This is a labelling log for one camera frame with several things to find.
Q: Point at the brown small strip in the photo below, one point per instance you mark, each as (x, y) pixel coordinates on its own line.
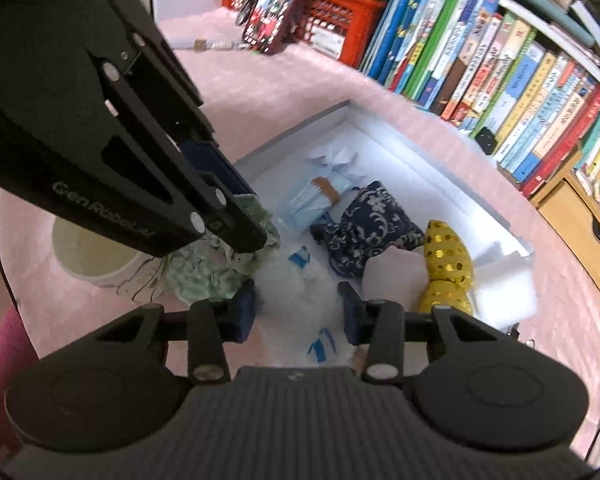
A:
(326, 187)

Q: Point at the white teal-edged book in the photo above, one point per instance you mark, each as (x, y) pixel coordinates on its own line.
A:
(597, 35)

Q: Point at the magenta fabric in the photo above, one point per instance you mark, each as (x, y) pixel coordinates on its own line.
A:
(5, 360)

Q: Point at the row of colourful books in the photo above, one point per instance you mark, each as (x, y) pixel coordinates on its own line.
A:
(480, 60)

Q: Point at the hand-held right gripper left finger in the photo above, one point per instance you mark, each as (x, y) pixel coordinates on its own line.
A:
(240, 315)

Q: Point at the wooden drawer organiser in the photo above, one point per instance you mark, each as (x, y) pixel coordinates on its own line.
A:
(570, 225)

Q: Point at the teal hardcover book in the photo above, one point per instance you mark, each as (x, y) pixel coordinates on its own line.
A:
(540, 0)

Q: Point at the white paper cup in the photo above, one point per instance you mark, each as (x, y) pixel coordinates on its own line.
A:
(90, 260)

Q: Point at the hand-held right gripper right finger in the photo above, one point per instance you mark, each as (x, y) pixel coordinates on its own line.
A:
(352, 315)

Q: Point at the white foam block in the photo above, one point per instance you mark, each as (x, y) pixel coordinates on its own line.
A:
(392, 272)
(505, 285)

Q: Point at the yellow sequin bow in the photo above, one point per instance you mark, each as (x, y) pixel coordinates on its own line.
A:
(445, 260)

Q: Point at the blue face mask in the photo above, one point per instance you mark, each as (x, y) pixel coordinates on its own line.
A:
(305, 205)

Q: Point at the navy floral pouch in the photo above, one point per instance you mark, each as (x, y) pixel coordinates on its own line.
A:
(370, 230)

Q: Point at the black binder clip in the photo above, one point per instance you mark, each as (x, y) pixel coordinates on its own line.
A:
(517, 332)

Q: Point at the green floral cloth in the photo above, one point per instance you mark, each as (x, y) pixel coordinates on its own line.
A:
(200, 270)

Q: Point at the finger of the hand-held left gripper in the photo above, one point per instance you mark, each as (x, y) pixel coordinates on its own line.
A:
(130, 210)
(210, 160)

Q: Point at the white shallow box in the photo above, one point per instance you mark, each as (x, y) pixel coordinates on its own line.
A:
(395, 170)

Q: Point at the smartphone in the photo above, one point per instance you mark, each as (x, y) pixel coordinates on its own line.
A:
(275, 10)

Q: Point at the pink tablecloth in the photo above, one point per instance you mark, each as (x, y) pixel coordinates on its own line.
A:
(260, 90)

